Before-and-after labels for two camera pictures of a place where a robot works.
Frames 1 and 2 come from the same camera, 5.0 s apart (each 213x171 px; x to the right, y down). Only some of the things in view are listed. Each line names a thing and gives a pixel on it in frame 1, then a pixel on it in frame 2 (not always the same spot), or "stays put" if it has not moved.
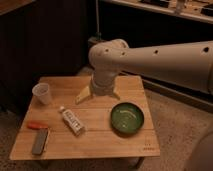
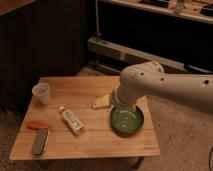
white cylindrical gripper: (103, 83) -> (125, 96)
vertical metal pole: (98, 33) stays put
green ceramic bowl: (126, 118) stays put
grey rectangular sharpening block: (39, 141) stays put
